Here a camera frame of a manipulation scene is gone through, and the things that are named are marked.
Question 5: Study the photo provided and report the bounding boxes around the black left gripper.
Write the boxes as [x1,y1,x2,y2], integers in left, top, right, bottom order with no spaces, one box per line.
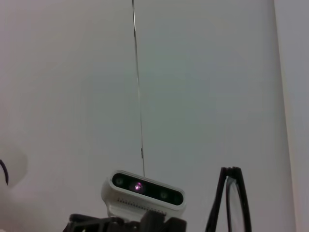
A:
[63,210,187,232]

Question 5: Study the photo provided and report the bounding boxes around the black thin-frame glasses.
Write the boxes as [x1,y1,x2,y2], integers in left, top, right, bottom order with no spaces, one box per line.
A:
[204,166,253,232]

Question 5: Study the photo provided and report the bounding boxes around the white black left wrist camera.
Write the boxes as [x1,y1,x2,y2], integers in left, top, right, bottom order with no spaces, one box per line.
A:
[100,169,187,217]

